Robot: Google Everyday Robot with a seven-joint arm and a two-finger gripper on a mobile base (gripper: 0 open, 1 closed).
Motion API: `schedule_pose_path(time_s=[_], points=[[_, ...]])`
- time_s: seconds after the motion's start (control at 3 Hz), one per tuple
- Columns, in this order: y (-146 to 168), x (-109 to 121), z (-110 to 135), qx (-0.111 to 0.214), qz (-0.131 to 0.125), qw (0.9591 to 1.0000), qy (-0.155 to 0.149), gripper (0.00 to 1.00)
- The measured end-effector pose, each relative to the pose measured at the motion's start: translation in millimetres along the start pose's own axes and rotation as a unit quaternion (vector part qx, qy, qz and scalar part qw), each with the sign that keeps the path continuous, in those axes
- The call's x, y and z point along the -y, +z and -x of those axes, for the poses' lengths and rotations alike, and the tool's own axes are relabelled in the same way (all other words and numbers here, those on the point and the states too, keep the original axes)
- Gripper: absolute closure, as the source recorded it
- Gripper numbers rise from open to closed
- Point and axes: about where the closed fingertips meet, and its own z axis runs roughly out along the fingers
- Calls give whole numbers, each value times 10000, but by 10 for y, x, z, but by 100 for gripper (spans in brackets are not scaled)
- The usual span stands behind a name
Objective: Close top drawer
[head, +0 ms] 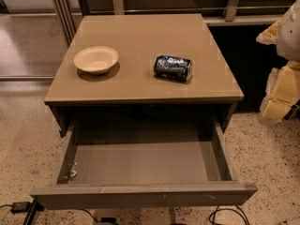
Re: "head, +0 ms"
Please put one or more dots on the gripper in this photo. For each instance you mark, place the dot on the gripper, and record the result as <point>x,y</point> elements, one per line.
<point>290,35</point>

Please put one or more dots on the grey top drawer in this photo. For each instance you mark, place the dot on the grey top drawer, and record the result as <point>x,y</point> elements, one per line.
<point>140,164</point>

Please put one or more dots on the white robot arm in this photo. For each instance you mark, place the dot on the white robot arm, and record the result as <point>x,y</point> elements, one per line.
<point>288,39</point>

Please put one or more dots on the grey drawer cabinet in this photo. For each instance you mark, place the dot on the grey drawer cabinet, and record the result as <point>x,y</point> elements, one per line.
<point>139,40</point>

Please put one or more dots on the dark object on floor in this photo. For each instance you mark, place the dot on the dark object on floor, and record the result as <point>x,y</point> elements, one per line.
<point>295,109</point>

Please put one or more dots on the wooden metal-framed bench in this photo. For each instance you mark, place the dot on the wooden metal-framed bench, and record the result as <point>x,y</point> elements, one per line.
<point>215,12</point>

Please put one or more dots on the crushed blue soda can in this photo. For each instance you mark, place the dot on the crushed blue soda can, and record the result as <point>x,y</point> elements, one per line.
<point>175,68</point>

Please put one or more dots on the white paper bowl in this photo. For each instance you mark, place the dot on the white paper bowl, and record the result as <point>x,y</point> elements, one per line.
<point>96,60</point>

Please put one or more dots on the black cabinet foot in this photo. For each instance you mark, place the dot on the black cabinet foot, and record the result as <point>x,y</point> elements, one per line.
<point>33,209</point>

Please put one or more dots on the black power adapter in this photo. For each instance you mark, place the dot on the black power adapter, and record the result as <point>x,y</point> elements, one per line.
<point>19,207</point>

